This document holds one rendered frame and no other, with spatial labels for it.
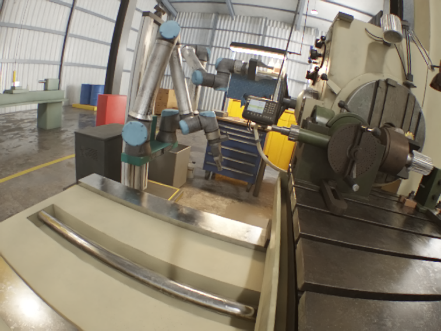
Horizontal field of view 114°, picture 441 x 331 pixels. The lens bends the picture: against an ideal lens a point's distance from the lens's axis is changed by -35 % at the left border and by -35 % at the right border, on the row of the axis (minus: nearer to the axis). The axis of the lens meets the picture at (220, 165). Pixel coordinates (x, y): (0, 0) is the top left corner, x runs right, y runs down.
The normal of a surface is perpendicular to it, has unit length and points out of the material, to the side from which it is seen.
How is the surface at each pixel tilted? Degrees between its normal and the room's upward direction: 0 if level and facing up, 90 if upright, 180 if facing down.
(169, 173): 90
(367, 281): 0
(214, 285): 90
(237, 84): 90
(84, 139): 90
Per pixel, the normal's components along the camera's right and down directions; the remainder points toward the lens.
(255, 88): -0.31, 0.25
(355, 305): 0.18, -0.93
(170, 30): 0.26, 0.22
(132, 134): 0.18, 0.42
